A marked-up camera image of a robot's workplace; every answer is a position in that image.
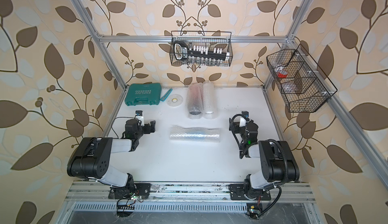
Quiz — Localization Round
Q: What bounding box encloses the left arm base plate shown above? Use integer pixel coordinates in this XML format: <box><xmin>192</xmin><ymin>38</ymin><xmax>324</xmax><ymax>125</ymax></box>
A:
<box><xmin>108</xmin><ymin>183</ymin><xmax>151</xmax><ymax>200</ymax></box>

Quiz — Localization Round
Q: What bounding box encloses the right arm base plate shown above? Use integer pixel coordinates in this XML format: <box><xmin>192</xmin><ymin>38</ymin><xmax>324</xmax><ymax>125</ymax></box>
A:
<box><xmin>228</xmin><ymin>184</ymin><xmax>271</xmax><ymax>201</ymax></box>

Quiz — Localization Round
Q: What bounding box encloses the silver compact disc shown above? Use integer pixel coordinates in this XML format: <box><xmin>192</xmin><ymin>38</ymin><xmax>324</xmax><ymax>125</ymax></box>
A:
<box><xmin>166</xmin><ymin>94</ymin><xmax>183</xmax><ymax>107</ymax></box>

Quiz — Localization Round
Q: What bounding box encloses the bubble wrapped clear cylinder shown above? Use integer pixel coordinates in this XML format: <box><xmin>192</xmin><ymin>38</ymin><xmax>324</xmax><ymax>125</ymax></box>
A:
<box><xmin>202</xmin><ymin>81</ymin><xmax>217</xmax><ymax>120</ymax></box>

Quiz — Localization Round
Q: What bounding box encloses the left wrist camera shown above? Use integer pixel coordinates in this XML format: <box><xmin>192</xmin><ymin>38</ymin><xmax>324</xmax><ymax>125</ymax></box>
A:
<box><xmin>135</xmin><ymin>110</ymin><xmax>144</xmax><ymax>126</ymax></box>

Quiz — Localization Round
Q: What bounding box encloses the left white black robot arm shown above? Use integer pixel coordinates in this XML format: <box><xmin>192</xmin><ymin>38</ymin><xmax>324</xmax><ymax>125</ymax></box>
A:
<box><xmin>67</xmin><ymin>118</ymin><xmax>156</xmax><ymax>200</ymax></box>

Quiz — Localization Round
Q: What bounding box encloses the clear bubble wrap sheet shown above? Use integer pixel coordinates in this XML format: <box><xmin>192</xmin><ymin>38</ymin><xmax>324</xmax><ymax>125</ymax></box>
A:
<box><xmin>170</xmin><ymin>126</ymin><xmax>220</xmax><ymax>143</ymax></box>

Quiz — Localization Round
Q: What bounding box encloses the black socket bit holder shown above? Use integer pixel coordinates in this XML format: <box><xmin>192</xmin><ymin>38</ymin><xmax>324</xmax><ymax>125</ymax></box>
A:
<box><xmin>172</xmin><ymin>41</ymin><xmax>232</xmax><ymax>60</ymax></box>

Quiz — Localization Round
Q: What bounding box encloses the aluminium front rail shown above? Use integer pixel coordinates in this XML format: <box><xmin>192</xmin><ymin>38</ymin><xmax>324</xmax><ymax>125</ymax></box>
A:
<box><xmin>61</xmin><ymin>181</ymin><xmax>316</xmax><ymax>214</ymax></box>

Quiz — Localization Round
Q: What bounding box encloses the red item in basket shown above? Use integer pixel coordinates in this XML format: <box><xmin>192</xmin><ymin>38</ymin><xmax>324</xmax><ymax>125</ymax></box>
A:
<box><xmin>274</xmin><ymin>66</ymin><xmax>288</xmax><ymax>79</ymax></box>

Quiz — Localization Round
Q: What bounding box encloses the right black wire basket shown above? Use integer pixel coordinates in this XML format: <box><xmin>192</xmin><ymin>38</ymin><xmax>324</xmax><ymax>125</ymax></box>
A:
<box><xmin>266</xmin><ymin>44</ymin><xmax>337</xmax><ymax>113</ymax></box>

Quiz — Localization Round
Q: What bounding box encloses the back black wire basket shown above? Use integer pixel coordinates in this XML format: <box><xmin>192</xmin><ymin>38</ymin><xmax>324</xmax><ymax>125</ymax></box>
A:
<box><xmin>169</xmin><ymin>30</ymin><xmax>233</xmax><ymax>67</ymax></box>

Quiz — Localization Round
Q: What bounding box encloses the black wire basket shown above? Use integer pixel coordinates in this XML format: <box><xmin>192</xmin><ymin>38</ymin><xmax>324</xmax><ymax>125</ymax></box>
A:
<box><xmin>169</xmin><ymin>30</ymin><xmax>233</xmax><ymax>67</ymax></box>
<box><xmin>266</xmin><ymin>44</ymin><xmax>337</xmax><ymax>113</ymax></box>

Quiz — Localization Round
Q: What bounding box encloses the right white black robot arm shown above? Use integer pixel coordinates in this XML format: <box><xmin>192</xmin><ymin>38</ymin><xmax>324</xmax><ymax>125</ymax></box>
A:
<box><xmin>229</xmin><ymin>114</ymin><xmax>300</xmax><ymax>200</ymax></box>

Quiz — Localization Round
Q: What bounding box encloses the bubble wrapped dark cylinder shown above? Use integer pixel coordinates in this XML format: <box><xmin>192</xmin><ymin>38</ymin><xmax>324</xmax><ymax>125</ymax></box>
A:
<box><xmin>187</xmin><ymin>83</ymin><xmax>204</xmax><ymax>120</ymax></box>

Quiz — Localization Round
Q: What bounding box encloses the green plastic tool case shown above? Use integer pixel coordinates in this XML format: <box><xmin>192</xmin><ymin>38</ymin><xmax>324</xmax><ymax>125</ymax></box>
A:
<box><xmin>124</xmin><ymin>83</ymin><xmax>162</xmax><ymax>106</ymax></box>

